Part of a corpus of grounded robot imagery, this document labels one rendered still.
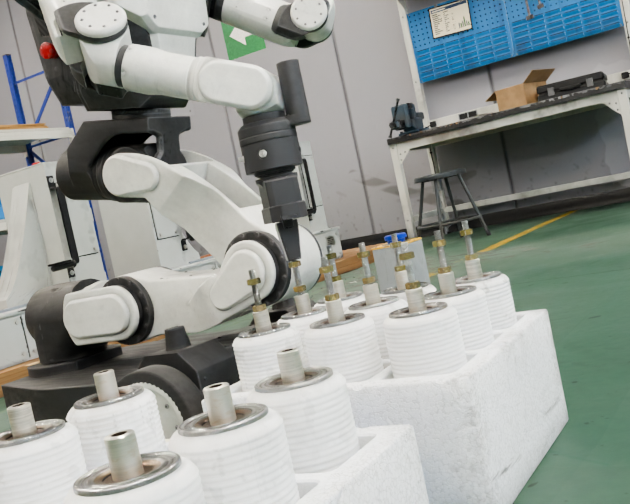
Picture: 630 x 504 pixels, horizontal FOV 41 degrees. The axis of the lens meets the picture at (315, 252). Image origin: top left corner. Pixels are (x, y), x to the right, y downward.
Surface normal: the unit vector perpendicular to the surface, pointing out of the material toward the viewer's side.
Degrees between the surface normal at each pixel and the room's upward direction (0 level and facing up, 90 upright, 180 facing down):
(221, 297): 90
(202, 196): 110
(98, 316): 90
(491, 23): 90
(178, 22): 101
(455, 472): 90
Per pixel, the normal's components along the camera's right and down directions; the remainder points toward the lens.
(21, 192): -0.55, -0.20
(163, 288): -0.51, 0.15
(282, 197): 0.19, 0.01
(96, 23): 0.01, -0.61
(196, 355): 0.45, -0.79
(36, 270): 0.84, -0.15
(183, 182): -0.19, 0.44
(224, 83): -0.16, 0.09
